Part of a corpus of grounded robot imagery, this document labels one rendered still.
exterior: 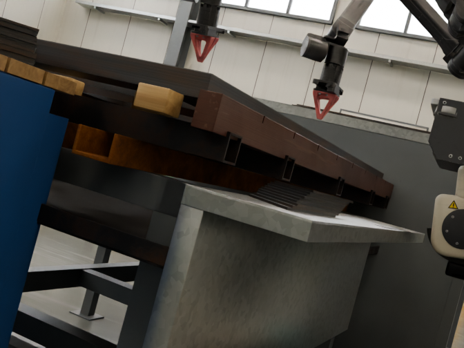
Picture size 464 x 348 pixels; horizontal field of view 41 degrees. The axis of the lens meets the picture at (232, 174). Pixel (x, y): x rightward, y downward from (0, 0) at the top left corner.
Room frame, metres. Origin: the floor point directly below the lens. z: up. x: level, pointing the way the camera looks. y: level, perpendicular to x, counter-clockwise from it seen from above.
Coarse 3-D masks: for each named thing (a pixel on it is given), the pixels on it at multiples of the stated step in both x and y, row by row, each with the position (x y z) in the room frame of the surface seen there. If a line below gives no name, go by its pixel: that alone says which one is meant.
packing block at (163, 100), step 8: (144, 88) 0.98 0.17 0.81; (152, 88) 0.98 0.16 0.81; (160, 88) 0.97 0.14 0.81; (168, 88) 0.97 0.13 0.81; (136, 96) 0.99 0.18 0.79; (144, 96) 0.98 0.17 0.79; (152, 96) 0.98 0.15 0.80; (160, 96) 0.97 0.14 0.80; (168, 96) 0.97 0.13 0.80; (176, 96) 0.99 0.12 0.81; (136, 104) 0.99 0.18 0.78; (144, 104) 0.98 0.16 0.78; (152, 104) 0.97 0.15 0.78; (160, 104) 0.97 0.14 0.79; (168, 104) 0.97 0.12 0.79; (176, 104) 0.99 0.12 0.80; (152, 112) 1.02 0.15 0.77; (160, 112) 0.97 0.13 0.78; (168, 112) 0.98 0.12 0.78; (176, 112) 1.00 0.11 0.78
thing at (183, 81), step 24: (48, 48) 1.13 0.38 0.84; (72, 48) 1.11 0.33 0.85; (72, 72) 1.16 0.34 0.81; (96, 72) 1.08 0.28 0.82; (120, 72) 1.06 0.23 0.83; (144, 72) 1.04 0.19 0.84; (168, 72) 1.02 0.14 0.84; (192, 72) 1.00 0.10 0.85; (96, 96) 1.75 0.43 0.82; (120, 96) 1.44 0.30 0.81; (192, 96) 1.00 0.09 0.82; (240, 96) 1.10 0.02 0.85; (288, 120) 1.34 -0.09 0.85
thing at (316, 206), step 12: (264, 192) 1.11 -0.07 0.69; (276, 192) 1.08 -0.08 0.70; (288, 192) 1.07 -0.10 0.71; (300, 192) 1.07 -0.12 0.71; (312, 192) 1.04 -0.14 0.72; (276, 204) 0.99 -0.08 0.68; (288, 204) 0.98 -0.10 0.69; (300, 204) 0.99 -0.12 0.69; (312, 204) 1.06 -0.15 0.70; (324, 204) 1.13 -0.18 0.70; (336, 204) 1.21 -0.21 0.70
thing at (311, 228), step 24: (192, 192) 0.90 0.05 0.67; (216, 192) 0.90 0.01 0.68; (240, 216) 0.87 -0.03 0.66; (264, 216) 0.85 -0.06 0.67; (288, 216) 0.84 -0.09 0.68; (312, 216) 0.96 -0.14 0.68; (336, 216) 1.30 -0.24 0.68; (312, 240) 0.85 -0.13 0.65; (336, 240) 0.97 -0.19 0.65; (360, 240) 1.13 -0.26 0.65; (384, 240) 1.35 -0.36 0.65; (408, 240) 1.70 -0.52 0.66
